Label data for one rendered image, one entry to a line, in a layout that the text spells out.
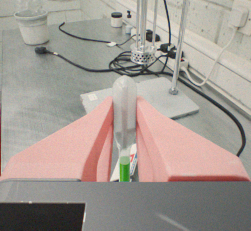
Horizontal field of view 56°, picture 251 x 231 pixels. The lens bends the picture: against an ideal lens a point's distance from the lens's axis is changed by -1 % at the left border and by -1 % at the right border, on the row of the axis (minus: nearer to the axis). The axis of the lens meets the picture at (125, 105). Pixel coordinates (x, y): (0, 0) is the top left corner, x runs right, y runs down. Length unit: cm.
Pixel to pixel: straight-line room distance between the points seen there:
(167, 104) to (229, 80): 20
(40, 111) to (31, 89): 13
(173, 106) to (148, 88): 11
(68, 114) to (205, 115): 38
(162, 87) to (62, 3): 199
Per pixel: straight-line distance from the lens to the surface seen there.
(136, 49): 59
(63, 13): 263
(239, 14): 74
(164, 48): 92
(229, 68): 75
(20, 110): 73
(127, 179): 16
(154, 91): 74
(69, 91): 77
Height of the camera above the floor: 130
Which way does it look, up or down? 36 degrees down
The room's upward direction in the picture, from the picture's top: straight up
